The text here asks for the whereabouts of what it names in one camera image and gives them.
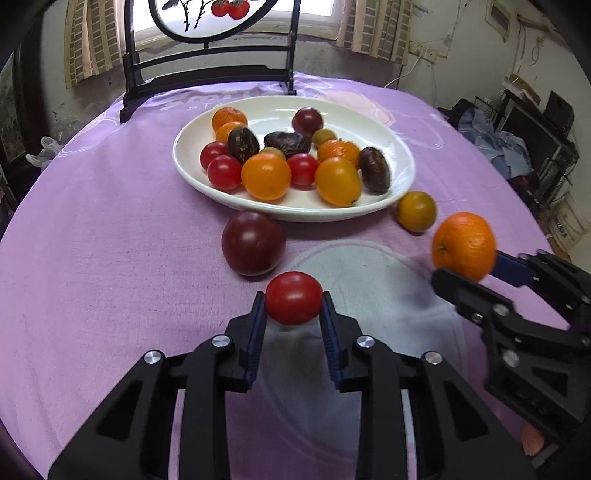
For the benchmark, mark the bumpy orange mandarin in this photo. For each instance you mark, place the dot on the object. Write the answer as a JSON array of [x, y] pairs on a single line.
[[229, 117], [340, 150]]

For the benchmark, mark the small smooth orange fruit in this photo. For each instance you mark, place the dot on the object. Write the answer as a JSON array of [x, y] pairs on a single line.
[[226, 133]]

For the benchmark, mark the greenish orange fruit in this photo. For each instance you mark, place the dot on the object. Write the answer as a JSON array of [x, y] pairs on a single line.
[[415, 211]]

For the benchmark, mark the black monitor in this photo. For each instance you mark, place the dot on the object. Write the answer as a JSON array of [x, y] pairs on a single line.
[[531, 129]]

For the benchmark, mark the small yellow longan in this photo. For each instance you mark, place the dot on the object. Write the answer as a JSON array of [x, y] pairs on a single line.
[[324, 137]]

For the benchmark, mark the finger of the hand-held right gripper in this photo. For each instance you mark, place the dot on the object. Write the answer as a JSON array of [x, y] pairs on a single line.
[[466, 295], [515, 270]]

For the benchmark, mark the purple tablecloth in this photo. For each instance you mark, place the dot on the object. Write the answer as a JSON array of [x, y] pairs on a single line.
[[115, 240]]

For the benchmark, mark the white oval plate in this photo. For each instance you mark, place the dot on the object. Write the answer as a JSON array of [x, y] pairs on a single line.
[[369, 124]]

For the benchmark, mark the metal rack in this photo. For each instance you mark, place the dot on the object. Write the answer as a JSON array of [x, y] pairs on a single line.
[[565, 164]]

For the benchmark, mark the dark purple tomato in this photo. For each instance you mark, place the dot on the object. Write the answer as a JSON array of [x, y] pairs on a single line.
[[254, 242], [307, 120]]

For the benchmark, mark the person's right hand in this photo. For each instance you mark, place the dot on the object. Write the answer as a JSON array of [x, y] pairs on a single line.
[[533, 441]]

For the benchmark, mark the smooth round orange fruit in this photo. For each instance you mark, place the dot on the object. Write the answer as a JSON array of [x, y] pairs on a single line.
[[266, 176]]

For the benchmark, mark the dark cloth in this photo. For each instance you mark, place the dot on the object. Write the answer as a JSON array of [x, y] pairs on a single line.
[[455, 113]]

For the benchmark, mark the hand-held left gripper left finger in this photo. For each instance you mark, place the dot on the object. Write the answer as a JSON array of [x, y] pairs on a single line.
[[254, 337]]

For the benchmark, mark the large orange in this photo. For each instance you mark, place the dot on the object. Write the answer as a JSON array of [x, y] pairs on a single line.
[[464, 244]]

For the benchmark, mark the white wall fuse box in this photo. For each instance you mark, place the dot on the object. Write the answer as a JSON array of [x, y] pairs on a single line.
[[498, 18]]

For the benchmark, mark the black speaker box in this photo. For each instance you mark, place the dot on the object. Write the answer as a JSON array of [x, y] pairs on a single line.
[[558, 108]]

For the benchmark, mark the white plastic bag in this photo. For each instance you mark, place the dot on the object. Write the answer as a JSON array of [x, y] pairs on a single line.
[[44, 152]]

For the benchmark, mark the brick pattern curtain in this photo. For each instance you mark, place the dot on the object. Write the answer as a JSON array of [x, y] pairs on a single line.
[[94, 41], [374, 30]]

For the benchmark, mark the window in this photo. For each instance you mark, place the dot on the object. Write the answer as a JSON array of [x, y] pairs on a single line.
[[321, 16]]

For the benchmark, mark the blue clothes pile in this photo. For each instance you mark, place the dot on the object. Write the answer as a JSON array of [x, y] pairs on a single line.
[[503, 147]]

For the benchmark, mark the white bucket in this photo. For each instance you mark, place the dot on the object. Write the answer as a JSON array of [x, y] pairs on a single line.
[[570, 219]]

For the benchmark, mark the white wall socket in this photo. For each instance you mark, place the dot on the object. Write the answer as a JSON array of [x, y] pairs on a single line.
[[424, 51]]

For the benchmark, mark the oval orange yellow tomato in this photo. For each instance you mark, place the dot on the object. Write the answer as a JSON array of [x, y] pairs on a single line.
[[338, 181]]

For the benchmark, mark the small red cherry tomato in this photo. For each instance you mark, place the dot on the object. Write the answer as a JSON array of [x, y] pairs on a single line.
[[302, 169]]

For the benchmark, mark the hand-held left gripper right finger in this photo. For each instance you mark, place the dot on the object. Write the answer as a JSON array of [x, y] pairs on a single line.
[[328, 337]]

